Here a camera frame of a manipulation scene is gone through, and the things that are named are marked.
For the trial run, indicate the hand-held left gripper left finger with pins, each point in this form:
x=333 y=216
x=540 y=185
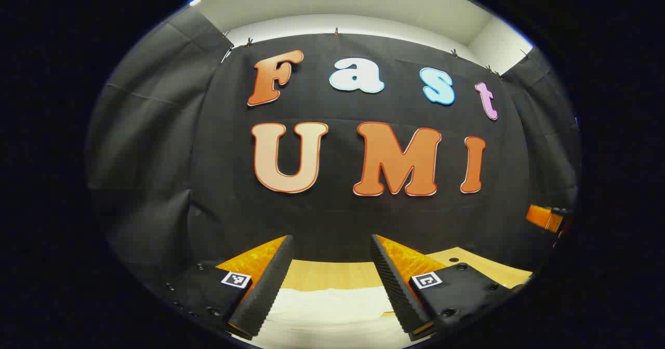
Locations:
x=265 y=292

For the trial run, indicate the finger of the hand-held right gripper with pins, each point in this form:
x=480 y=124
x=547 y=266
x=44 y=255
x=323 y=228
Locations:
x=543 y=216

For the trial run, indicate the white jeans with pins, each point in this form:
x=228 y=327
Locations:
x=332 y=318

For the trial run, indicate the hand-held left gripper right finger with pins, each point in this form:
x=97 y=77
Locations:
x=397 y=292

